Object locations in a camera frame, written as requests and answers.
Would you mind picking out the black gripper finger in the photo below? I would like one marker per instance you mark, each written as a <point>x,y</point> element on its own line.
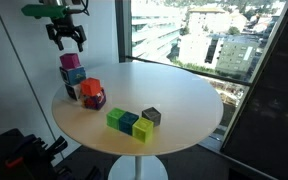
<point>54,36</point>
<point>79,36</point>

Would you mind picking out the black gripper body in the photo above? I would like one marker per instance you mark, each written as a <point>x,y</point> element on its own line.
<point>64,27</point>

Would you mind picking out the pink plastic block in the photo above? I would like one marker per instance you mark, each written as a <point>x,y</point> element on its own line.
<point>70,61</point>

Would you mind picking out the grey plastic block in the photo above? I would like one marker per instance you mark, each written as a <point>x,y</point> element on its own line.
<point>153,115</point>

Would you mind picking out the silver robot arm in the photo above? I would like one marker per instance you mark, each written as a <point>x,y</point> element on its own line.
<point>73,7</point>

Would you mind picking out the blue white paper cube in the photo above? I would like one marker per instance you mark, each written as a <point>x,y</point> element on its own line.
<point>73,76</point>

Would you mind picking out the orange plastic block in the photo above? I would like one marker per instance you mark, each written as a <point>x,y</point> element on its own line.
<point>90,86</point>

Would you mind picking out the black white paper cube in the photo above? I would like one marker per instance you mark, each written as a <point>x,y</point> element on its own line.
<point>73,91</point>

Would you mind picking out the purple patterned paper cube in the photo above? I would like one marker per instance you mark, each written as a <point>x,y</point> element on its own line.
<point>95,102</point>

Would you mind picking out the green plastic block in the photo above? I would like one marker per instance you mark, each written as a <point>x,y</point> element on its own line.
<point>112,117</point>

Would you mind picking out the teal plastic block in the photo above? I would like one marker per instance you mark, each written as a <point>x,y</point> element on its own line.
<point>126,122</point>

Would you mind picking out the yellow-green plastic block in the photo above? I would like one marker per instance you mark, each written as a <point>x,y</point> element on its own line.
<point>142,129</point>

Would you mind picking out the black equipment cart with clamps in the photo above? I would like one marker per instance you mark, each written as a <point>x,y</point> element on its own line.
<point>29,158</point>

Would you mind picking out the white round table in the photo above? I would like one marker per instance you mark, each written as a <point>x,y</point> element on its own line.
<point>190,110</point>

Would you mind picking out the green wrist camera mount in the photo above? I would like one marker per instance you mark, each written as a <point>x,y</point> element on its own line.
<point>39,11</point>

